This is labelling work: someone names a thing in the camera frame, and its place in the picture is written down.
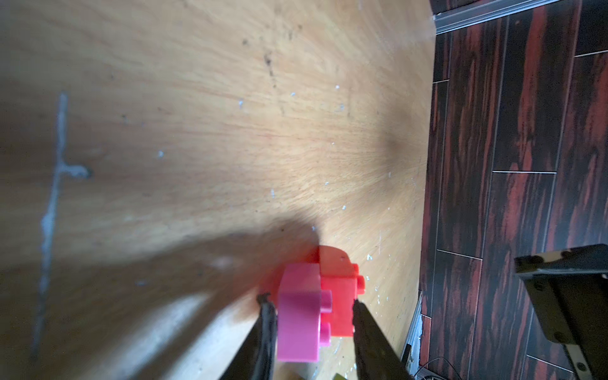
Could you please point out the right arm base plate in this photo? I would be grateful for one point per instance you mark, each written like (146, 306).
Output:
(568, 290)

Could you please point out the pink lego brick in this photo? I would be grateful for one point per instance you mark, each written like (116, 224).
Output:
(301, 304)

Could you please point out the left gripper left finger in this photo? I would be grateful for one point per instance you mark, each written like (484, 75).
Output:
(255, 359)

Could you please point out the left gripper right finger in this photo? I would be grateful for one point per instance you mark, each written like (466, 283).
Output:
(375, 358)

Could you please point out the red lego brick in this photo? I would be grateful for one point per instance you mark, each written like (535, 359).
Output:
(325, 268)

